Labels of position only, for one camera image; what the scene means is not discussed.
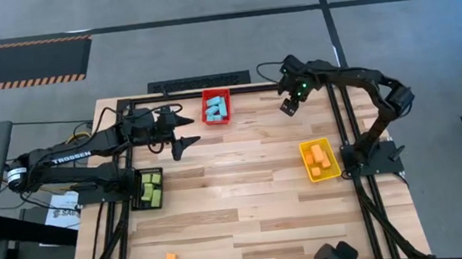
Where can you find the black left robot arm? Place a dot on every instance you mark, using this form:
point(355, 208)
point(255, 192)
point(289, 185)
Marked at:
point(72, 155)

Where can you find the white printed paper sheet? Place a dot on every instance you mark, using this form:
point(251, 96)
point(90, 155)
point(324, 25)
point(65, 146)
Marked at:
point(62, 213)

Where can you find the black plastic basket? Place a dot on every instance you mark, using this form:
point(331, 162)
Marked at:
point(135, 198)

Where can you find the black aluminium table frame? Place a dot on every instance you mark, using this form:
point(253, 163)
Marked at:
point(252, 89)

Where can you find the red plastic basket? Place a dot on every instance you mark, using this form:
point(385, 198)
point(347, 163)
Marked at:
point(215, 92)

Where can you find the orange foam wedge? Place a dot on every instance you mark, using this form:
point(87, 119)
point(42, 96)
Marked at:
point(309, 159)

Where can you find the green foam block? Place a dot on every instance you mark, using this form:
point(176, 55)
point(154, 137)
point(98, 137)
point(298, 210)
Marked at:
point(156, 198)
point(148, 193)

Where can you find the yellow plastic basket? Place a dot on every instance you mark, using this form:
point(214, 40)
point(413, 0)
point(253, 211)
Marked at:
point(333, 175)

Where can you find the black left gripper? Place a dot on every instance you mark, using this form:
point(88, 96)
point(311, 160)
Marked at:
point(146, 127)

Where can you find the black perforated grille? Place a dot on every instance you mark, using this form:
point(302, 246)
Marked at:
point(198, 82)

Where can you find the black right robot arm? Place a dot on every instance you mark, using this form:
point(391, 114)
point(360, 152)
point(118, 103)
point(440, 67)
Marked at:
point(362, 76)

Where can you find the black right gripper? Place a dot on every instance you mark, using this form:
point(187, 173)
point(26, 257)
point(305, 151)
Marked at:
point(296, 76)

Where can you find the black hazard-striped floor mat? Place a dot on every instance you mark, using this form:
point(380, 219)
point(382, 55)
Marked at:
point(16, 65)

